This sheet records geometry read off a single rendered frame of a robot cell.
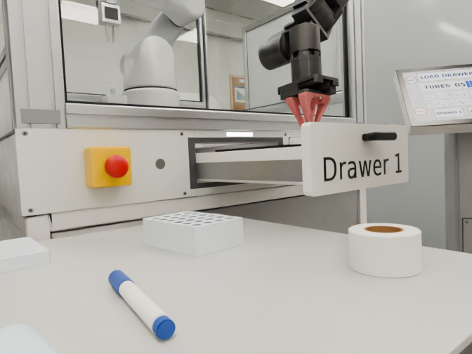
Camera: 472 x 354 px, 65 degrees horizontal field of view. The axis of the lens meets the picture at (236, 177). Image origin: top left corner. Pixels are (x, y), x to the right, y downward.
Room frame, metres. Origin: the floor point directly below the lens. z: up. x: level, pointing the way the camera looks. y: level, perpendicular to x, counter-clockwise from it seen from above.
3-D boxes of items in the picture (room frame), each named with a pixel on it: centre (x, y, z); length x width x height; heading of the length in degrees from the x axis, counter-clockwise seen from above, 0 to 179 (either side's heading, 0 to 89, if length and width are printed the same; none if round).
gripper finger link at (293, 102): (0.69, -0.15, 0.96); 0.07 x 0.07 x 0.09; 36
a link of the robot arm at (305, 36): (0.72, -0.14, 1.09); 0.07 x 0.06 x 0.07; 42
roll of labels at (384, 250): (0.38, -0.15, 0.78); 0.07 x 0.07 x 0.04
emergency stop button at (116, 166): (0.64, 0.21, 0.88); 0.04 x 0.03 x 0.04; 128
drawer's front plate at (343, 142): (0.63, -0.22, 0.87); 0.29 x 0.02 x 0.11; 128
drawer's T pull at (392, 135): (0.61, -0.23, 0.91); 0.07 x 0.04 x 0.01; 128
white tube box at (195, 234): (0.52, 0.07, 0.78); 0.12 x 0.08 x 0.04; 45
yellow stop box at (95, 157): (0.67, 0.23, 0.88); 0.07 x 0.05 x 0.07; 128
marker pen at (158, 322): (0.30, 0.09, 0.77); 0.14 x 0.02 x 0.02; 31
